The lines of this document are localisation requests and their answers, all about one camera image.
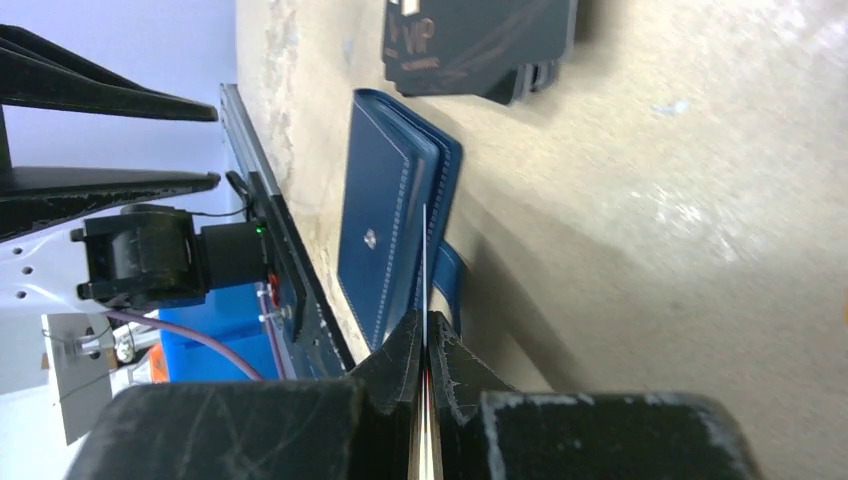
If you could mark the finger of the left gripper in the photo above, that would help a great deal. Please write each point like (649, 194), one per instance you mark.
(37, 73)
(37, 198)

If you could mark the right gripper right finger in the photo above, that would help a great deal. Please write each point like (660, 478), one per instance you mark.
(490, 430)

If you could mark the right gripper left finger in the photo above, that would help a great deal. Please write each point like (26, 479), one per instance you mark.
(358, 426)

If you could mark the single black credit card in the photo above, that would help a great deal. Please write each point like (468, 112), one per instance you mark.
(425, 456)

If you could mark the blue leather card holder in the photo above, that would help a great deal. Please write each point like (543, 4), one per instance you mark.
(396, 161)

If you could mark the black credit card stack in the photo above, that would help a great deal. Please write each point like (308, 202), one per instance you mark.
(498, 50)

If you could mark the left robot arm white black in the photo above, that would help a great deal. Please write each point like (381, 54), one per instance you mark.
(99, 240)

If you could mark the blue plastic bin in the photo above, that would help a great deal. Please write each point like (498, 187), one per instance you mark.
(230, 316)

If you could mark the aluminium frame rail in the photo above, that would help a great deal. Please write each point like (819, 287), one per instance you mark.
(243, 140)

